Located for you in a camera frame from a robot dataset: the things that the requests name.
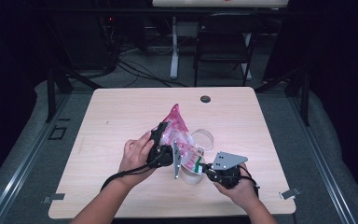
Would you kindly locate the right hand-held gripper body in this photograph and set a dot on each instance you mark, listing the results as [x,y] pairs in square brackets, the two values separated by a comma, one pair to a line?
[227,161]

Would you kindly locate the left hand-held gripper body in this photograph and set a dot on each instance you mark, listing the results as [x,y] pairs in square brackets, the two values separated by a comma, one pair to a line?
[161,157]

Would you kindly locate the red and white snack bag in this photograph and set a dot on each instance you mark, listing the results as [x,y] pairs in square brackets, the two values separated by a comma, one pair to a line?
[177,124]

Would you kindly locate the clear jar with hinged lid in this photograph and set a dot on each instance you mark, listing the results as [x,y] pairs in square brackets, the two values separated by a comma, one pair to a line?
[205,138]

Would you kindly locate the person's left hand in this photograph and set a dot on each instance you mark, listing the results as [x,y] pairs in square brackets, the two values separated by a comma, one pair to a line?
[135,158]

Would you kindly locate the person's right hand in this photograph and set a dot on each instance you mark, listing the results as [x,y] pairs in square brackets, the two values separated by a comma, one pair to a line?
[244,193]

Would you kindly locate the round grey table grommet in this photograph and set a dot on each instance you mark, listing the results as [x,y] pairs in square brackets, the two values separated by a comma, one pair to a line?
[205,99]

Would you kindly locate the grey metal table clip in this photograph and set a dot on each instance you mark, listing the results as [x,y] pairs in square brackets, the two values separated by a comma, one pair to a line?
[54,197]
[289,193]

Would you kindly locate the white desk leg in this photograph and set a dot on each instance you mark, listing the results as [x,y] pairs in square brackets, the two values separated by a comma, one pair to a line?
[174,49]
[247,67]

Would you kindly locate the black metal stand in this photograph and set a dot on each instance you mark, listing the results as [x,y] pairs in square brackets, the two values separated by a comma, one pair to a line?
[51,93]
[305,99]

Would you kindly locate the dark equipment cabinet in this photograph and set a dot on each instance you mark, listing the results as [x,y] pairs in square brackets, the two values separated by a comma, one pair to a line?
[84,43]

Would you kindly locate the black folding chair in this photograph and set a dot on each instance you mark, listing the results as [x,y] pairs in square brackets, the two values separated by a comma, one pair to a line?
[227,34]

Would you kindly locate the white desk top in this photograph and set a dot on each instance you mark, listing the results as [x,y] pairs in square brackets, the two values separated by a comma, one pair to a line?
[217,3]

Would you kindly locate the aluminium floor rail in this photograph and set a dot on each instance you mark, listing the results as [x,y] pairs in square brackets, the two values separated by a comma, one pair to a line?
[28,157]
[323,161]

